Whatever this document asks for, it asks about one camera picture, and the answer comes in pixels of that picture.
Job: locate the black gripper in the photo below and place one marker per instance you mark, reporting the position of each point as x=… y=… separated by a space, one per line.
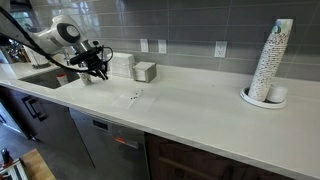
x=94 y=60

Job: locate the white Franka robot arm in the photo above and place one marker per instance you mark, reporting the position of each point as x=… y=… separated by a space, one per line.
x=63 y=33

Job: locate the metal napkin holder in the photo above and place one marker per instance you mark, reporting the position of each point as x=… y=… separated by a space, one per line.
x=145 y=71

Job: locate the steel kitchen sink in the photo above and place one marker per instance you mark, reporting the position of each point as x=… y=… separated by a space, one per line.
x=46 y=79

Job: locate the patterned paper cup with lid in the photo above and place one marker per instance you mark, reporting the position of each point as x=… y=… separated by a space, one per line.
x=86 y=79

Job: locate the white paper towel stack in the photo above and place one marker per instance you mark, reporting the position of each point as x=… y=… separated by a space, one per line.
x=122 y=65

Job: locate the chrome sink faucet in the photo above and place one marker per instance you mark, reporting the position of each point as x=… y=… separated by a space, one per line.
x=67 y=56

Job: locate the red-rimmed white cup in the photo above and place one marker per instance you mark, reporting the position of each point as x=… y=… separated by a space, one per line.
x=62 y=79

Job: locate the stainless steel dishwasher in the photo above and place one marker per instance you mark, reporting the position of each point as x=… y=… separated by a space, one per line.
x=113 y=146

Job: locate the wooden platform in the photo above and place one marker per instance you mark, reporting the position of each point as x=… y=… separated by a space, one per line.
x=38 y=165

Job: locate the dark wood cabinet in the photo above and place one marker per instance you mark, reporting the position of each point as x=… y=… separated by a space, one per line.
x=200 y=163

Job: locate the round white tray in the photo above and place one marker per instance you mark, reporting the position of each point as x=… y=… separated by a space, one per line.
x=261 y=100

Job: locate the tall paper cup stack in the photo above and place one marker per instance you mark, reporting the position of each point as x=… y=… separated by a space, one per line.
x=270 y=60

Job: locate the short white lid stack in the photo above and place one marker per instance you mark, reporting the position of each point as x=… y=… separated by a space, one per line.
x=277 y=93

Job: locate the white wall outlet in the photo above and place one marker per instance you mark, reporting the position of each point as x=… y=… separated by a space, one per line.
x=220 y=49
x=144 y=45
x=162 y=46

